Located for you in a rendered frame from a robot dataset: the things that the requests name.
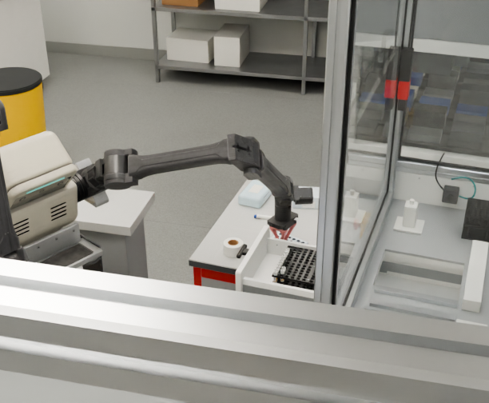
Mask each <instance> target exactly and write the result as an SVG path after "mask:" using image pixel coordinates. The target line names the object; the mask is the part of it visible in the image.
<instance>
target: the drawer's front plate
mask: <svg viewBox="0 0 489 403"><path fill-rule="evenodd" d="M269 230H270V227H269V226H268V225H264V227H263V229H262V230H261V231H260V233H259V235H258V236H257V238H256V240H255V241H254V242H253V244H252V246H251V248H250V249H249V251H248V252H247V254H246V255H245V257H244V259H243V261H242V262H241V264H240V265H239V267H238V269H237V271H236V291H239V292H243V279H244V277H250V278H253V276H254V274H255V273H256V271H257V269H258V268H259V266H260V264H261V262H262V261H263V259H264V257H265V255H266V253H267V238H268V237H269Z"/></svg>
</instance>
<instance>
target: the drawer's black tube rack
mask: <svg viewBox="0 0 489 403"><path fill-rule="evenodd" d="M300 249H302V250H300ZM293 251H296V252H293ZM298 252H301V253H298ZM297 254H299V255H297ZM303 255H304V256H303ZM315 255H316V250H312V249H304V248H299V247H295V246H293V248H292V251H291V252H290V254H289V255H288V258H287V260H286V261H285V263H284V265H283V266H285V267H286V270H285V272H284V274H281V273H278V274H279V275H278V277H277V283H278V284H282V285H290V286H294V287H298V288H302V289H310V290H313V291H314V284H315V268H316V259H315V257H316V256H315ZM281 276H282V277H281ZM280 279H284V281H280Z"/></svg>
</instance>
